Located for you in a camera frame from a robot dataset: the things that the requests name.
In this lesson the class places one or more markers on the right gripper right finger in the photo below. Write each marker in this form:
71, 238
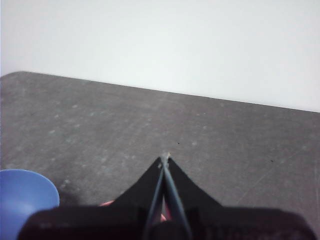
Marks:
205, 220

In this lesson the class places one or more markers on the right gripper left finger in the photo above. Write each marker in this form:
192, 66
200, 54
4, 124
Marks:
130, 215

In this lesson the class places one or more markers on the blue ribbed bowl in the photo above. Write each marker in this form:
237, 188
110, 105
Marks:
22, 192

